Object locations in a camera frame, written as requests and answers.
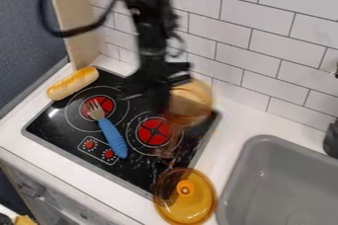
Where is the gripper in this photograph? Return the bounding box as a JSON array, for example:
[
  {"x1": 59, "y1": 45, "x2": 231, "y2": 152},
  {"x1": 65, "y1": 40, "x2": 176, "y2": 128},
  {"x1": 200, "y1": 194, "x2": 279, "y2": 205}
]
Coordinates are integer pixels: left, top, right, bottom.
[{"x1": 124, "y1": 60, "x2": 195, "y2": 115}]

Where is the yellow transparent pot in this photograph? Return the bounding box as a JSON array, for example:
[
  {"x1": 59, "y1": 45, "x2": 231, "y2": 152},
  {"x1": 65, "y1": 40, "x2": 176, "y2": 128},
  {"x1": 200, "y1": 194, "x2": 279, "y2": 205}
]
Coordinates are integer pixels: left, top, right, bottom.
[{"x1": 150, "y1": 79, "x2": 221, "y2": 168}]

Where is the toy bread loaf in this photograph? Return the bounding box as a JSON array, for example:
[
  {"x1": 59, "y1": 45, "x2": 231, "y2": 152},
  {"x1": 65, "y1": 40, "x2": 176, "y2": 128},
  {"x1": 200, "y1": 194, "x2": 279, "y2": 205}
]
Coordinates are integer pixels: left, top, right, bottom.
[{"x1": 44, "y1": 66, "x2": 101, "y2": 102}]

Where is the toy stove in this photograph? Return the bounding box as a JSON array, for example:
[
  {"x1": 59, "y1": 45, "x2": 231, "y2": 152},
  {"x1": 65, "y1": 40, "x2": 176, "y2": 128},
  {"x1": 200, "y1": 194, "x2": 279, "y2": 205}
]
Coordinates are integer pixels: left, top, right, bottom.
[{"x1": 20, "y1": 65, "x2": 223, "y2": 201}]

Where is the wooden board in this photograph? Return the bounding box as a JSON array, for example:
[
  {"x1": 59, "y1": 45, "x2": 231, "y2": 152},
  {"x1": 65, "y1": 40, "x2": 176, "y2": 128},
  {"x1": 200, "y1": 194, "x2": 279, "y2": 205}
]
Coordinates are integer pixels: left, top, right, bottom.
[{"x1": 42, "y1": 0, "x2": 110, "y2": 72}]

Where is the yellow transparent lid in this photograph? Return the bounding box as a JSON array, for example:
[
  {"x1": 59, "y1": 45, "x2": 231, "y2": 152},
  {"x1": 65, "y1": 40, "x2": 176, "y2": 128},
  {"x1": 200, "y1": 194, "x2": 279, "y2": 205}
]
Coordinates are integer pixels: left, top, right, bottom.
[{"x1": 151, "y1": 167, "x2": 219, "y2": 225}]

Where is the toy sink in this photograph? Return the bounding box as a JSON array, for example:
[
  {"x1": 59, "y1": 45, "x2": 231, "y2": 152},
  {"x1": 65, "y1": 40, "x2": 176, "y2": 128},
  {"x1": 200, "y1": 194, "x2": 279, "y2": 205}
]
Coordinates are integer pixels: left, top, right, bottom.
[{"x1": 213, "y1": 134, "x2": 338, "y2": 225}]

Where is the blue handled fork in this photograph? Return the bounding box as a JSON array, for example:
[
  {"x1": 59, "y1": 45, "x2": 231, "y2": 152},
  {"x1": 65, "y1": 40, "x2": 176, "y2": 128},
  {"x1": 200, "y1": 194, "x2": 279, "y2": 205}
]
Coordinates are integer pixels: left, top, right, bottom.
[{"x1": 83, "y1": 98, "x2": 131, "y2": 160}]

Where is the black cable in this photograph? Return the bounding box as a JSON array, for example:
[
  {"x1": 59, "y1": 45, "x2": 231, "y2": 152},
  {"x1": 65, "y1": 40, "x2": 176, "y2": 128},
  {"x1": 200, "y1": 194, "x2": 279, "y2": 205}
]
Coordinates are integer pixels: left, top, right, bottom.
[{"x1": 40, "y1": 0, "x2": 122, "y2": 38}]

